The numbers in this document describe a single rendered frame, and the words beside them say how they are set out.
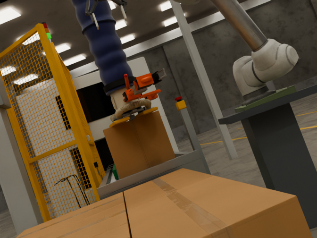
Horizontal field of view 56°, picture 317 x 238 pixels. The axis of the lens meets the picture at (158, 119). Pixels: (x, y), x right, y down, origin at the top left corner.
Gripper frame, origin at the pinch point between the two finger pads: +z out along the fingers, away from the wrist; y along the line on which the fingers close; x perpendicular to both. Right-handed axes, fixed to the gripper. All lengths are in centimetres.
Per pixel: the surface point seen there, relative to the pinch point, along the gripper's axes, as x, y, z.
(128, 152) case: -66, 11, 60
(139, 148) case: -66, 3, 60
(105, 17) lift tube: -52, -5, -26
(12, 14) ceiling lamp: -929, 194, -519
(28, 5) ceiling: -914, 134, -528
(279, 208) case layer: 68, -12, 82
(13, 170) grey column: -126, 101, 43
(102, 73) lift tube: -58, 9, 7
